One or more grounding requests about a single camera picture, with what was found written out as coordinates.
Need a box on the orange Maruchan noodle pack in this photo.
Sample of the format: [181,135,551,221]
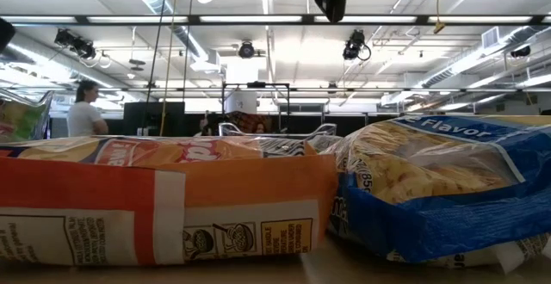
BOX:
[0,135,340,268]

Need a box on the green Maruchan noodle pack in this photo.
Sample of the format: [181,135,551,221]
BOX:
[0,96,49,143]

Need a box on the black beam with light strips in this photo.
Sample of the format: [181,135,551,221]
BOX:
[0,14,551,28]

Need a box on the clear plastic bin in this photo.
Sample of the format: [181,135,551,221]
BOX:
[218,122,344,155]
[0,88,55,143]

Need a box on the white box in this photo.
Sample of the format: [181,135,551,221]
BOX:
[223,90,258,115]

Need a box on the black ceiling-mounted camera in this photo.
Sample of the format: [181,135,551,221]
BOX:
[54,28,96,60]
[238,40,256,59]
[343,28,372,61]

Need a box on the yellow hanging cable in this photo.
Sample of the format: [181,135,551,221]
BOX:
[433,0,446,34]

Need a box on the black hanging cable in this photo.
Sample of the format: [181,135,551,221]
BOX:
[141,0,171,137]
[183,0,195,103]

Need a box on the yellow hanging rope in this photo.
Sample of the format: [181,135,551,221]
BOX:
[158,0,180,137]

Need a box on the silver ventilation duct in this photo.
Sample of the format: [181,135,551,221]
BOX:
[0,29,130,90]

